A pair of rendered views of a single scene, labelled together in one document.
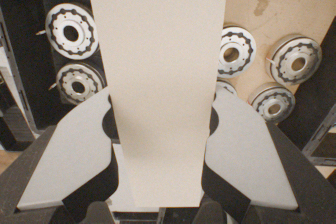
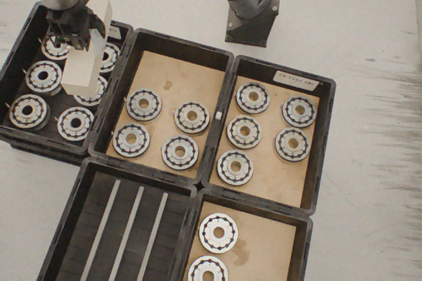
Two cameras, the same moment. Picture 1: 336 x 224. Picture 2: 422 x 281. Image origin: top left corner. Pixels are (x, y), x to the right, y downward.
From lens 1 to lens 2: 94 cm
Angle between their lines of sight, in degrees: 51
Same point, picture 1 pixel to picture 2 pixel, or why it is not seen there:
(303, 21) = (197, 96)
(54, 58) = (17, 95)
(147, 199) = (67, 78)
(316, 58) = (206, 115)
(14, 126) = not seen: outside the picture
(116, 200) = not seen: outside the picture
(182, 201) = (81, 81)
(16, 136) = not seen: outside the picture
